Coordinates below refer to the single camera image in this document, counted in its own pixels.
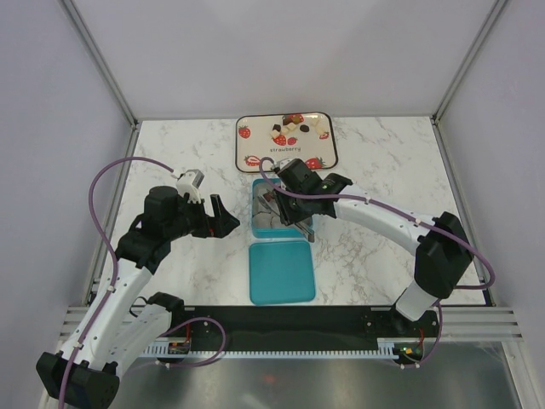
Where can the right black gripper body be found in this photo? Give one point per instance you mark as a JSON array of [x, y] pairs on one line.
[[291, 209]]

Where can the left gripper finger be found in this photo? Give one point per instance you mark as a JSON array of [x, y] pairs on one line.
[[222, 223], [216, 204]]

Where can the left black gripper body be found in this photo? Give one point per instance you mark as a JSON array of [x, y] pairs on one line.
[[192, 218]]

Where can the metal tongs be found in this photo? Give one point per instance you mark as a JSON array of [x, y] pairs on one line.
[[305, 227]]

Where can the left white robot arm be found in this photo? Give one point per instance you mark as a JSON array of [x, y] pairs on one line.
[[87, 371]]

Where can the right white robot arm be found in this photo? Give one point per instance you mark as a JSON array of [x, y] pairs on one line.
[[436, 242]]

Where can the teal tin box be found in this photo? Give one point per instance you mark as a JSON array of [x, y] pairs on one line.
[[264, 224]]

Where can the teal tin lid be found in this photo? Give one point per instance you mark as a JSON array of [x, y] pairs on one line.
[[281, 272]]

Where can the strawberry print tray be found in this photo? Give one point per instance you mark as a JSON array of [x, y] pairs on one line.
[[308, 136]]

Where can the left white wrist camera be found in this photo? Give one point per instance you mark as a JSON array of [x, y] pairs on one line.
[[187, 184]]

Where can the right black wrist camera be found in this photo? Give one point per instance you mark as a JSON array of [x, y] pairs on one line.
[[298, 172]]

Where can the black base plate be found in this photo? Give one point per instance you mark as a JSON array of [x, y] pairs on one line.
[[311, 329]]

